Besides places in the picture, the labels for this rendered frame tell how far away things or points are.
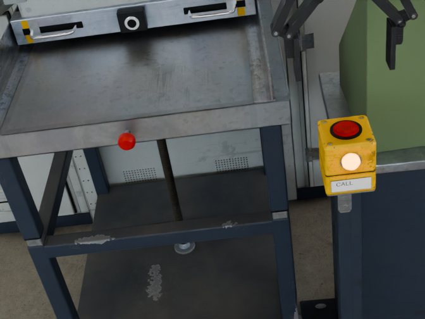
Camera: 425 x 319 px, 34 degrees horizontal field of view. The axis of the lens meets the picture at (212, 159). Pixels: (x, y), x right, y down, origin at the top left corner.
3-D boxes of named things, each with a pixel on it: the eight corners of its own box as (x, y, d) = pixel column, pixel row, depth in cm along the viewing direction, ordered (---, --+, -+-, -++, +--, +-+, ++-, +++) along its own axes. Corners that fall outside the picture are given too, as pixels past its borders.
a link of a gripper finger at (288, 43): (292, 26, 96) (271, 28, 96) (294, 57, 99) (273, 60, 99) (291, 21, 97) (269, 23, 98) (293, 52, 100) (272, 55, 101)
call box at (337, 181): (376, 192, 111) (377, 141, 105) (326, 198, 111) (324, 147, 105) (366, 161, 117) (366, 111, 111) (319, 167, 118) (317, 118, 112)
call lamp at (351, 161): (363, 173, 107) (363, 156, 105) (341, 176, 107) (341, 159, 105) (362, 168, 108) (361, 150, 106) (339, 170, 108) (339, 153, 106)
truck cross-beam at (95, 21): (256, 14, 152) (253, -12, 148) (18, 45, 156) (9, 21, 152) (255, 4, 156) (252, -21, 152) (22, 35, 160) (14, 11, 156)
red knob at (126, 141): (136, 151, 128) (133, 137, 126) (119, 153, 128) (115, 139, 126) (138, 137, 132) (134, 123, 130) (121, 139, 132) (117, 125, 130)
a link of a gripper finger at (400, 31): (393, 7, 97) (414, 5, 96) (392, 40, 100) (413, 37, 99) (395, 12, 95) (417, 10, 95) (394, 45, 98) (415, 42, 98)
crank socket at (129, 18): (147, 31, 151) (143, 11, 148) (120, 35, 151) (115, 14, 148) (148, 26, 153) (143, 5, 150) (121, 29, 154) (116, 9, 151)
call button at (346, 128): (361, 141, 107) (361, 133, 106) (335, 144, 107) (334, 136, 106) (356, 126, 110) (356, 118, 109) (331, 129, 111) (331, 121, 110)
